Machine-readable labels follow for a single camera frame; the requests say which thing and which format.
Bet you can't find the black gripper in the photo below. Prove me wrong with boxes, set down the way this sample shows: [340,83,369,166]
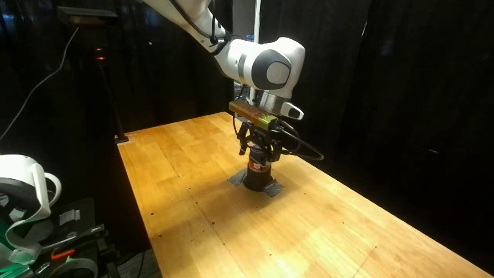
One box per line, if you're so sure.
[236,123,286,163]

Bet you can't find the black cup with red band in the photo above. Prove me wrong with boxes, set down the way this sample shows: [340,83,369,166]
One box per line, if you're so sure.
[243,146,275,194]

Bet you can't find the grey tape patch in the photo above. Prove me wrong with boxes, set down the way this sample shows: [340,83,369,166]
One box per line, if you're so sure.
[227,171,286,200]

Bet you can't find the white vertical pole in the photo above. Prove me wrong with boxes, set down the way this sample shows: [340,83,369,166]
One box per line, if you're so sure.
[250,0,263,41]

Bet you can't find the black curtain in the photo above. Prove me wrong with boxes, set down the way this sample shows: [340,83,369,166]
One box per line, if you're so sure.
[0,0,494,276]

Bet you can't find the white rounded machine housing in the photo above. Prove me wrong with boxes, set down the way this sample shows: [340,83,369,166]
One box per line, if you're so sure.
[0,154,65,268]

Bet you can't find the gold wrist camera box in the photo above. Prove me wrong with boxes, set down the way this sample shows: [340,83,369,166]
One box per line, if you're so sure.
[227,100,281,132]

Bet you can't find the thick black gripper cable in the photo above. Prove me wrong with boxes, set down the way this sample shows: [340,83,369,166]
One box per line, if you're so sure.
[275,120,327,164]

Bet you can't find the black camera tripod stand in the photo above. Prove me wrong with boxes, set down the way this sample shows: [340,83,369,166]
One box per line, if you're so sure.
[54,5,131,146]

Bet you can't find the orange clamp handle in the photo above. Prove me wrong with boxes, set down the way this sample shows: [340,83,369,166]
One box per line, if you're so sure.
[50,249,77,263]

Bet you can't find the thin white cable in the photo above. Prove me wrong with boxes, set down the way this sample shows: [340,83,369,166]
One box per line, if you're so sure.
[0,27,82,143]

